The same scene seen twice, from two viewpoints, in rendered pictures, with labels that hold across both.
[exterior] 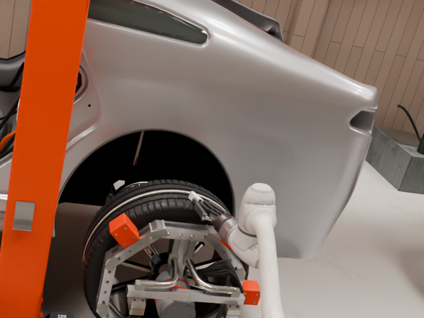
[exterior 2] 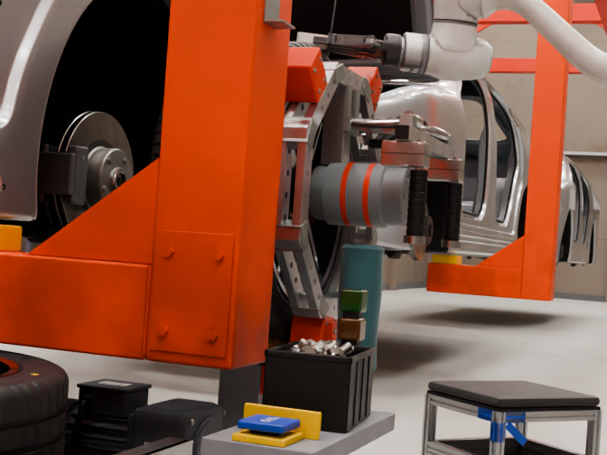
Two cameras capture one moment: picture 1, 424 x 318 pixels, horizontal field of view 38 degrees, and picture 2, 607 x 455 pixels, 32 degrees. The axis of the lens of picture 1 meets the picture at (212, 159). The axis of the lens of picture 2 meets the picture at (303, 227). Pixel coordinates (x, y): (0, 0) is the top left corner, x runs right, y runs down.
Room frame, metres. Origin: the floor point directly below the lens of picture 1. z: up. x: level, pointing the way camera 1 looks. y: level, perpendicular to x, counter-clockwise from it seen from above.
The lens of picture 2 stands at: (0.62, 1.91, 0.73)
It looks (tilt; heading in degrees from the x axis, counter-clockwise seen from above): 1 degrees up; 308
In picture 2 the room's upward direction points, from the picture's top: 4 degrees clockwise
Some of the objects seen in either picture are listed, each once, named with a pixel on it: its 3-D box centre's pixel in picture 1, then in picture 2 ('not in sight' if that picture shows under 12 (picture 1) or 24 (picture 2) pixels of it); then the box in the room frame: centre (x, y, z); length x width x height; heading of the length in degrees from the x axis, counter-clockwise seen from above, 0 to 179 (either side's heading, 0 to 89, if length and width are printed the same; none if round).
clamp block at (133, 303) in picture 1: (136, 300); (406, 153); (1.75, 0.13, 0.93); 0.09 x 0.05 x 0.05; 18
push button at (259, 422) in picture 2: not in sight; (268, 427); (1.57, 0.73, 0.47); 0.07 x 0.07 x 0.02; 18
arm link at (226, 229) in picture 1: (232, 231); (412, 52); (1.92, -0.13, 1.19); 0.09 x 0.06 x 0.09; 133
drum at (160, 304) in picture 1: (173, 298); (363, 194); (1.93, 0.01, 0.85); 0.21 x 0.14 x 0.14; 18
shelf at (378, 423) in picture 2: not in sight; (307, 432); (1.62, 0.56, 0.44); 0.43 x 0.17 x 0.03; 108
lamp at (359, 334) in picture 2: not in sight; (351, 329); (1.68, 0.38, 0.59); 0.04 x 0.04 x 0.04; 18
